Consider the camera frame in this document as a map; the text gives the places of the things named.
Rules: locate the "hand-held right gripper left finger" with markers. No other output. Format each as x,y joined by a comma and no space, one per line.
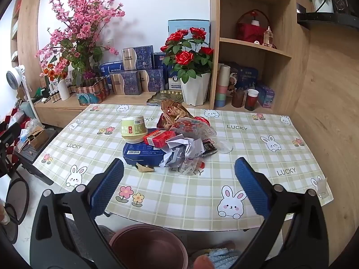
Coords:
108,186

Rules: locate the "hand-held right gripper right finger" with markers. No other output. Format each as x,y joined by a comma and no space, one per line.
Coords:
251,186

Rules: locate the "small black packet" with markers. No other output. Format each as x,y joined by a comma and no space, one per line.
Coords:
209,149

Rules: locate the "small red box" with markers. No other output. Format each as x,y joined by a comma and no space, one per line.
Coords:
158,139

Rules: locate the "brown paper scrap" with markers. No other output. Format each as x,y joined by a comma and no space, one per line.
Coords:
145,168

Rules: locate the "flat blue box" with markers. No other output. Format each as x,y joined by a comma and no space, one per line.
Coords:
141,154

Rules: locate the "clear plastic lid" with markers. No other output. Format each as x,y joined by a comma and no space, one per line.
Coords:
224,146

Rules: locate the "green paper tub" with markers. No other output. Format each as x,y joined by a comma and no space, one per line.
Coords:
134,130

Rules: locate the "checked rabbit-print tablecloth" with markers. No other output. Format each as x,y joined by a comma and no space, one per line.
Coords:
182,199

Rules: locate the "translucent plastic scrap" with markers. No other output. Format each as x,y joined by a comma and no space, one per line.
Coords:
322,186

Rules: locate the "person's blue fuzzy clothing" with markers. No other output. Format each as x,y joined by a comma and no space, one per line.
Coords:
221,256

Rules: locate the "black stool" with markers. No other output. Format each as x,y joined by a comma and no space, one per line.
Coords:
35,158

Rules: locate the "crumpled white paper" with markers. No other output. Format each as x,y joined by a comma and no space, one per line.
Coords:
181,151

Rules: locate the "clear flower-print plastic bag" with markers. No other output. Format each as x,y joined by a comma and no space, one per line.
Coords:
193,129

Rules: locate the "crushed red soda can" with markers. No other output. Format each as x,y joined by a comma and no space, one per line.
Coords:
202,120

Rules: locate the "red cup white rim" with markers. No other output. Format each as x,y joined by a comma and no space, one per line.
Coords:
251,101

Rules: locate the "cardboard box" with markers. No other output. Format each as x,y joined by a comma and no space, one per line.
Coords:
36,137

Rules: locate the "brown cup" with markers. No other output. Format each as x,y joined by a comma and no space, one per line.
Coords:
237,98

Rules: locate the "wooden low cabinet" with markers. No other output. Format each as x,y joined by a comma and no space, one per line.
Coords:
56,112

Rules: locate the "small purple box on shelf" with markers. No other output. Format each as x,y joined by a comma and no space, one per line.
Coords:
265,95

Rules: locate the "striped colourful planter box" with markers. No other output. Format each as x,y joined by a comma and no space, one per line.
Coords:
92,94

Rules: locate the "crumpled brown paper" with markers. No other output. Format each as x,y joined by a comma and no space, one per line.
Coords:
175,110

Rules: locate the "stack of pastel paper cups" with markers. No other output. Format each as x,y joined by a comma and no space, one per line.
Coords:
223,86

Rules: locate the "purple and gold gift box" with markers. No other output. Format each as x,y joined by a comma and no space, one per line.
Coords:
124,83
153,80
137,57

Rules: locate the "row of small brown bottles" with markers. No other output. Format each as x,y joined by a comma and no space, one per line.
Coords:
53,96

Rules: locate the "dark illustrated box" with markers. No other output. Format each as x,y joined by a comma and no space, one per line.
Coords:
232,82

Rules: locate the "gold tray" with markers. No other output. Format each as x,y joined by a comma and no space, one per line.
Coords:
165,97

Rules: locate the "white ribbed vase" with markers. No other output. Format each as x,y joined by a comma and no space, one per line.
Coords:
64,89

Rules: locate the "blue gift box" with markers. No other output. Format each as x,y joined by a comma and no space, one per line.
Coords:
248,75

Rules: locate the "red rose plant white pot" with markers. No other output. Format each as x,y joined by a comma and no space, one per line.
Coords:
193,86

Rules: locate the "blue carton white lettering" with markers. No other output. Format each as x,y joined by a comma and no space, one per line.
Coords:
112,67

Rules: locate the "red checked cloth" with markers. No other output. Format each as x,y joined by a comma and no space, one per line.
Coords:
8,120

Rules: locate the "wooden shelf unit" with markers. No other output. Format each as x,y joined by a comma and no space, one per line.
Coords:
280,70

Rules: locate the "blue and white box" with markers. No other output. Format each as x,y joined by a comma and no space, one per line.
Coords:
174,81

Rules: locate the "orange artificial flowers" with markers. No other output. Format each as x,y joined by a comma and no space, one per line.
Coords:
53,71

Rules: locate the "dark blue box red logo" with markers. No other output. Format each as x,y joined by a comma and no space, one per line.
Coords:
160,61

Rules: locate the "white standing fan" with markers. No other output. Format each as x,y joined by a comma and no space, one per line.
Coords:
14,77

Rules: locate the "glass bottle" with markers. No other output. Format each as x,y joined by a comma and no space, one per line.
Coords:
268,37

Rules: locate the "red basket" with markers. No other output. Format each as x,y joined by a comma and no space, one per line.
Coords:
249,29

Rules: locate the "pink blossom artificial plant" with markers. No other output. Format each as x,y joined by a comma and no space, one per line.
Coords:
84,19

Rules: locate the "large light blue box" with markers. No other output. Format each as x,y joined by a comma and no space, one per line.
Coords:
179,26

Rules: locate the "black shelf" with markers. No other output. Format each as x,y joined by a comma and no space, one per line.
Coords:
328,19

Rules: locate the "white wall socket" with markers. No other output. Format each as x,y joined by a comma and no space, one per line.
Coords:
108,43

